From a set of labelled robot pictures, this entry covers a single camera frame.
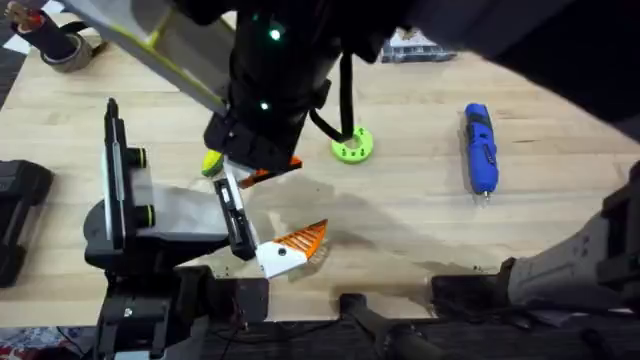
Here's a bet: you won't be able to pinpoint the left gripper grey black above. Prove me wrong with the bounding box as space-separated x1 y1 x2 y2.
82 158 330 280

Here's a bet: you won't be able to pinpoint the orange ribbed wedge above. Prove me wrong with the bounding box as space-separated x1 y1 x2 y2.
238 155 304 190

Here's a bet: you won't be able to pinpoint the yellow green toy vegetable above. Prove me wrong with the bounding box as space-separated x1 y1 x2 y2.
201 148 225 179

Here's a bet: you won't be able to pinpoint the blue electric screwdriver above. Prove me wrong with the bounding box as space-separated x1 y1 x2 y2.
461 102 501 202

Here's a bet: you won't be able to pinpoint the green disc with holes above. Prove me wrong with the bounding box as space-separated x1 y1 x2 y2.
330 125 375 165

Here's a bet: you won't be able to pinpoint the right wrist flat plate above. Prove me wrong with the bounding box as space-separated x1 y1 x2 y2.
62 0 237 117

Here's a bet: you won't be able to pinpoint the left wrist black flat plate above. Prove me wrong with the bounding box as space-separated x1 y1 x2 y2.
101 97 156 252

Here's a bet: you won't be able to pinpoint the filled box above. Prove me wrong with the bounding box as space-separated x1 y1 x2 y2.
378 27 459 65

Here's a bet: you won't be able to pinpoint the grey tape roll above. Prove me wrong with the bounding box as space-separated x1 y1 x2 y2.
39 32 97 74

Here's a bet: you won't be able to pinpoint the black device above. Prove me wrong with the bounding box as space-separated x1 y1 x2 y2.
0 158 55 290

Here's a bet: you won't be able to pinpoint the black tool with red tip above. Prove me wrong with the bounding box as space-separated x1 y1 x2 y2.
3 1 77 62

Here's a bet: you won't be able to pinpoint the white paper sheet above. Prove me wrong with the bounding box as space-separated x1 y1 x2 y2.
2 0 67 55

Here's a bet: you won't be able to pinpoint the black cable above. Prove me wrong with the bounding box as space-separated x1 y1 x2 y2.
308 49 357 145

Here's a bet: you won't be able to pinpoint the black rail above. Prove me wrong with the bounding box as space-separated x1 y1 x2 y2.
199 292 640 360

